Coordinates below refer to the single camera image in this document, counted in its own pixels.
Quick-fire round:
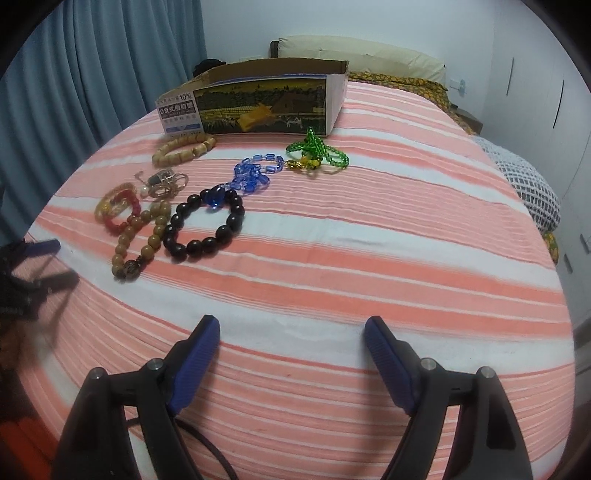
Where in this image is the blue glass bead necklace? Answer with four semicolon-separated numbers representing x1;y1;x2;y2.
202;154;284;212

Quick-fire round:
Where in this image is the black cable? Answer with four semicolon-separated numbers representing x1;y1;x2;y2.
124;413;241;480

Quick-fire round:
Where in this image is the blue curtain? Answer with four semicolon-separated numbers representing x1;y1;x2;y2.
0;0;208;241

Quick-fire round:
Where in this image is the red bead bracelet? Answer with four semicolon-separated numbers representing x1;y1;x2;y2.
104;191;142;236

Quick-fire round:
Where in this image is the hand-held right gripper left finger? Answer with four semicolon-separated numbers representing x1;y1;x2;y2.
55;315;221;480

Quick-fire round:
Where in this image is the green bead bracelet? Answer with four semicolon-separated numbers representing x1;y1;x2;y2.
285;127;350;168

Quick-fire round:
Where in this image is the black cloth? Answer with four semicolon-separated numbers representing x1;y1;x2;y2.
193;59;225;78

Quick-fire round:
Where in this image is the printed cardboard box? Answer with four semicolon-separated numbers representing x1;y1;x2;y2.
154;58;349;138

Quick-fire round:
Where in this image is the white wardrobe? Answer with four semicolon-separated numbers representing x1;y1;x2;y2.
485;0;591;278

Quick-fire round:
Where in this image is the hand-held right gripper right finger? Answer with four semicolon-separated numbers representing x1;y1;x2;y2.
364;316;539;480

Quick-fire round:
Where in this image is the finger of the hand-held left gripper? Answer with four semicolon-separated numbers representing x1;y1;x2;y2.
0;273;44;321
2;239;62;273

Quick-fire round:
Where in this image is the black bead bracelet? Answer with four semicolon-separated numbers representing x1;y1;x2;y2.
163;187;245;263

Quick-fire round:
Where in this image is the light wooden barrel bead bracelet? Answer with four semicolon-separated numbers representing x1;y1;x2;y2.
152;134;217;165

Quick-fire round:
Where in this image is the yellow bead charm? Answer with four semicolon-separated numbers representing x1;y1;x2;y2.
287;156;340;176

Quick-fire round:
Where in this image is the amber bead bracelet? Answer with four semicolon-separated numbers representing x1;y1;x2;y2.
95;182;136;220

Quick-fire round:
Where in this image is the cream pillow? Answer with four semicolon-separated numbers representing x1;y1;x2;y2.
277;36;448;84

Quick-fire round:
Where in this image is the striped pink white bedsheet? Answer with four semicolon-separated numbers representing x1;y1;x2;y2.
18;78;575;480

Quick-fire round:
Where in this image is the brown round bead bracelet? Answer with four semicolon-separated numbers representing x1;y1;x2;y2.
111;202;172;281

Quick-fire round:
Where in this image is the metal ring chain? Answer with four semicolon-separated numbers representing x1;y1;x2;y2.
147;170;189;200

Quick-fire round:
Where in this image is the orange object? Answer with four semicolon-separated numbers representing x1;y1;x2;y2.
0;406;61;462

